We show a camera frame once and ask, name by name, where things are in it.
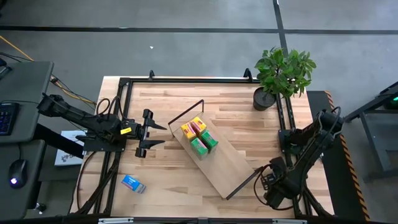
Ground black keyboard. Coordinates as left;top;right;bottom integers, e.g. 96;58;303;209
0;102;20;137

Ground blue cereal box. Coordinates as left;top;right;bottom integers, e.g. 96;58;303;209
121;174;147;194

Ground grey office desk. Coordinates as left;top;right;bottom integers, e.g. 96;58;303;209
0;60;54;144
0;139;47;221

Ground black metal cart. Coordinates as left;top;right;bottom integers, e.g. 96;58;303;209
343;80;398;187

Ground black hazard-striped floor mat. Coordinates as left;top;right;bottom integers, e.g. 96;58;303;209
306;90;371;222

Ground yellow Corn Pops cereal box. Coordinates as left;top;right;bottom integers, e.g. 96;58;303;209
190;116;208;134
180;122;197;141

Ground black computer mouse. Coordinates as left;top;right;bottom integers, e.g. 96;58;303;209
7;159;28;189

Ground silver aluminium bracket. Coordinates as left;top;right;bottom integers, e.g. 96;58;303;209
98;217;134;224
272;218;308;224

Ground yellow floor cable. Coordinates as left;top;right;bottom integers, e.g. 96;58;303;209
0;35;97;106

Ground green potted plant black pot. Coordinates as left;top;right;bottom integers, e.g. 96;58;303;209
252;46;317;112

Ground wooden shelf black wire ends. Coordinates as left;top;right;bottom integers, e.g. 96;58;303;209
167;99;264;200

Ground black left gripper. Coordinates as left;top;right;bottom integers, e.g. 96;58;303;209
131;108;168;159

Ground white paper sheet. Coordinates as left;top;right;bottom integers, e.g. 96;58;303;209
54;129;88;167

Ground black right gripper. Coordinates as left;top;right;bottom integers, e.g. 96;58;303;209
261;156;292;208

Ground black desk caster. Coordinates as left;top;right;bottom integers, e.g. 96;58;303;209
33;202;48;216

